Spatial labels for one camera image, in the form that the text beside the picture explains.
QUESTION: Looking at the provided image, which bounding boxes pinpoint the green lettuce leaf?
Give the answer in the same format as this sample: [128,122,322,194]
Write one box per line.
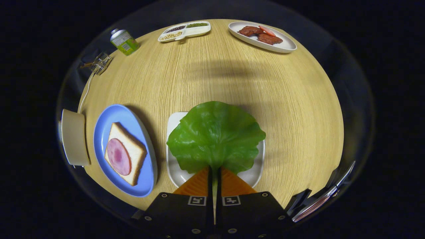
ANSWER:
[167,101,266,224]

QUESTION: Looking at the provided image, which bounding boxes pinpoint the pink round ham slice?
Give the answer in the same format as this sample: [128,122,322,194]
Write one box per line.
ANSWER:
[107,138,132,176]

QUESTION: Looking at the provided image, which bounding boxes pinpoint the white bread slice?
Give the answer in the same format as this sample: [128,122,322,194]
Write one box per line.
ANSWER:
[105,122,147,186]

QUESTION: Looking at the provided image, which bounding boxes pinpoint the white divided tray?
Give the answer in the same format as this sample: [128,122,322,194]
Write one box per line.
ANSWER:
[158,21,211,42]

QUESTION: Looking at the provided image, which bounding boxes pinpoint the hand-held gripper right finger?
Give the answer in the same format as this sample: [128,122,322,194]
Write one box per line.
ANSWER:
[216,167,296,238]

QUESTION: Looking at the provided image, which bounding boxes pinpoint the pink sausage slice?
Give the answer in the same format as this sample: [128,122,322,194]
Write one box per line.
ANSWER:
[259,25,276,37]

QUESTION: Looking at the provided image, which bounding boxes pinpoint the white rectangular plate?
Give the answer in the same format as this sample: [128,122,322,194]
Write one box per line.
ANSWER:
[166,112,265,189]

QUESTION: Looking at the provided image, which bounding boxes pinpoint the dark metal-edged object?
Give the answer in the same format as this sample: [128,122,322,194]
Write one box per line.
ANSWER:
[287,161,356,223]

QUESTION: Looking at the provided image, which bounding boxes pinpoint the white oval meat plate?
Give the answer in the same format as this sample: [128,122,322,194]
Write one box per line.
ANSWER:
[228,21,297,53]

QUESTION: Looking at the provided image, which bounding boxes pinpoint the white toaster cable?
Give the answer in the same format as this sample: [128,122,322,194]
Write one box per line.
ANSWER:
[78,71,95,113]

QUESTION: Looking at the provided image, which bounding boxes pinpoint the silver bottle green label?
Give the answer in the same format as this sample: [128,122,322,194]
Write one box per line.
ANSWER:
[110,29,140,56]

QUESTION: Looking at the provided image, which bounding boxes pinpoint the blue plate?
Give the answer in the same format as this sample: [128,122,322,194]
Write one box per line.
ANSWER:
[93,104,158,198]

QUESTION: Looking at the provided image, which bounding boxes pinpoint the cream white toaster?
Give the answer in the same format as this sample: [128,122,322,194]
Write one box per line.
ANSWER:
[61,109,91,167]

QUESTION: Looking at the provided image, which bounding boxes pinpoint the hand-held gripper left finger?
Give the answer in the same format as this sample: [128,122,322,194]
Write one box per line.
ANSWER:
[133,167,214,238]

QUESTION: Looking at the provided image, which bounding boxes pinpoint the brown meat slice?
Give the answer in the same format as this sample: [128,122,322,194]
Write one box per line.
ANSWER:
[257,33,283,45]
[237,26,264,36]

